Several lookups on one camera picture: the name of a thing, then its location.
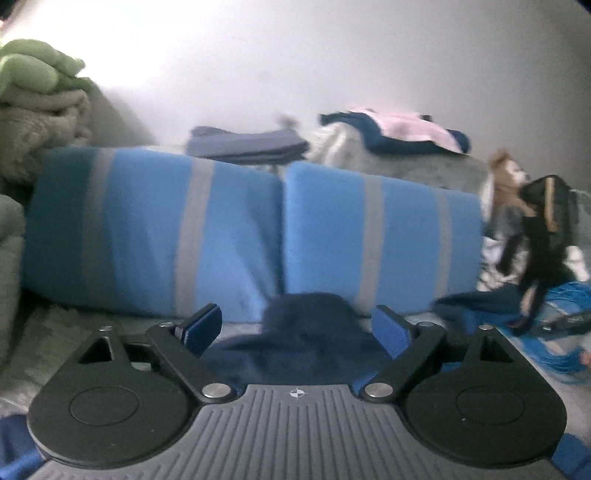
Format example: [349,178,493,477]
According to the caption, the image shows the black bag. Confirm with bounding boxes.
[496,175,580,335]

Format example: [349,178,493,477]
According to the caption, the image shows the blue grey-striped pillow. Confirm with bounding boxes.
[23,147,283,324]
[281,161,485,319]

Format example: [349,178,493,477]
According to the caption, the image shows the brown teddy bear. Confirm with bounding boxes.
[480,150,532,217]

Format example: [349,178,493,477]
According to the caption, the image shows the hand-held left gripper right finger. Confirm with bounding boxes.
[360,305,518,404]

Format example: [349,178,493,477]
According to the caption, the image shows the blue fleece sweater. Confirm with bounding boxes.
[0,284,591,480]

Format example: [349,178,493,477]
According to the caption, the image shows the green blanket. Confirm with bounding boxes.
[0,39,88,95]

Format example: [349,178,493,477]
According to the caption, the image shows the quilted grey bedspread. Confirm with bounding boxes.
[0,302,269,416]

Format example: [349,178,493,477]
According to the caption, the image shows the blue cable coil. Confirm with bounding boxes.
[508,281,591,384]

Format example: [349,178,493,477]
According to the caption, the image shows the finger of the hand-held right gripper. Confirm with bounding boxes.
[542,309,591,335]

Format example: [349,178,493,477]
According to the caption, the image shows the grey-white blanket pile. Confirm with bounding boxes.
[305,124,490,190]

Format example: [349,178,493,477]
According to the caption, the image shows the pink cloth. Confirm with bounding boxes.
[346,107,462,153]

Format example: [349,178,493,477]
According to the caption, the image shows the folded dark blue clothes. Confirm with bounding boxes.
[320,111,472,155]

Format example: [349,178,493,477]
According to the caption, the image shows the folded grey-blue cloth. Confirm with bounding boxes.
[187,126,309,164]

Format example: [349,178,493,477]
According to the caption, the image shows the beige fluffy blanket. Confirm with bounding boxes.
[0,88,93,185]

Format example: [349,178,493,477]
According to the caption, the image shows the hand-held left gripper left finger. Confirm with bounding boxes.
[78,302,234,407]

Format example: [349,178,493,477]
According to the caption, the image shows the striped white cloth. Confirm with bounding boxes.
[478,235,591,291]

